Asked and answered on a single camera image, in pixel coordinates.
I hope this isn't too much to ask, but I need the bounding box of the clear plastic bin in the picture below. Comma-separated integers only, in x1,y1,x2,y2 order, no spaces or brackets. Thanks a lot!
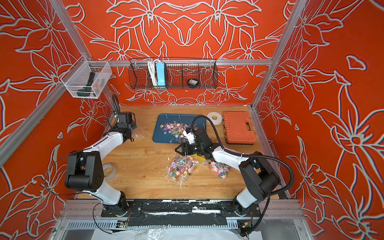
60,56,112,99

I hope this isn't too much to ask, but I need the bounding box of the dark teal tray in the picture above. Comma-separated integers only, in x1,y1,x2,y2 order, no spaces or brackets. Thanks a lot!
152,113,208,145

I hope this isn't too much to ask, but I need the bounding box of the white cable bundle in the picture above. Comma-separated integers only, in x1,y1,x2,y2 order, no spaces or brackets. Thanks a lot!
147,59,158,87

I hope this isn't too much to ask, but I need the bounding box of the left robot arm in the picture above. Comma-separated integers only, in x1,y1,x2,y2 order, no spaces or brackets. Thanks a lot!
65,112,137,217

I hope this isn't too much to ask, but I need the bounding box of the candy ziploc bag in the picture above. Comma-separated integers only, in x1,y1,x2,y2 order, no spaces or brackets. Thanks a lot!
165,155,199,189
204,160,230,179

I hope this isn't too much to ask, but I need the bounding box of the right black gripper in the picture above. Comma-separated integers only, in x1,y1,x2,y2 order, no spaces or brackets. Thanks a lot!
176,141,207,155

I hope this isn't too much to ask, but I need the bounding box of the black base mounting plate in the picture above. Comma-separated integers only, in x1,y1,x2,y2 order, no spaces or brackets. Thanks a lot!
101,199,261,229

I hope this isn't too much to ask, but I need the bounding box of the black wire basket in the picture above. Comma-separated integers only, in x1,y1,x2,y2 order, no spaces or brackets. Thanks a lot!
128,57,219,90

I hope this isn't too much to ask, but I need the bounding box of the orange tool case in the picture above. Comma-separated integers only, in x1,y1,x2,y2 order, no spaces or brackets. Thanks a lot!
223,111,256,145

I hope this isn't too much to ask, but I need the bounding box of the white tape roll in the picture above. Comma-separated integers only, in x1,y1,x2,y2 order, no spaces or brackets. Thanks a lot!
207,112,223,126

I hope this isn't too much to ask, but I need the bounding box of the light blue box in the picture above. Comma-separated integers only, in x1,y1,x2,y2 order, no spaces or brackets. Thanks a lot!
156,62,166,88

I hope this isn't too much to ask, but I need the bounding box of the middle candy ziploc bag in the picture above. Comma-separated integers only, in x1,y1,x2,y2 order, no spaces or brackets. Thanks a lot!
165,155,199,189

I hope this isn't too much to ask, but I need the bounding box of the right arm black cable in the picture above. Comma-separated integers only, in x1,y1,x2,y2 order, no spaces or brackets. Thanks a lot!
191,115,295,236

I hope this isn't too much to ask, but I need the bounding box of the right candy ziploc bag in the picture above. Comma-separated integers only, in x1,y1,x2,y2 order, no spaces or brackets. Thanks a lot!
204,160,230,179

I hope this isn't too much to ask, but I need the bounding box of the green black tool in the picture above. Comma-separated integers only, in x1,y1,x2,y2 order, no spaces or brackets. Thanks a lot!
77,72,95,97

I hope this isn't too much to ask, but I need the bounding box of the clear tape roll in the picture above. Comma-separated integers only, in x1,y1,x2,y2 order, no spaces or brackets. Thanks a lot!
103,163,117,182

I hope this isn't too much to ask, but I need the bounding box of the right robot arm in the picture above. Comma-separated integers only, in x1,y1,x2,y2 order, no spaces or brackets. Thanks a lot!
175,130,281,216

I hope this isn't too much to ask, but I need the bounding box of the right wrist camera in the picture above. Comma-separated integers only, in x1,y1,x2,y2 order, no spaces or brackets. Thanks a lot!
183,131,196,145

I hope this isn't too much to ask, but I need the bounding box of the poured candy pile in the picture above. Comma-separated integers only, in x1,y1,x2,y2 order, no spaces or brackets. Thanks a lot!
159,113,199,143

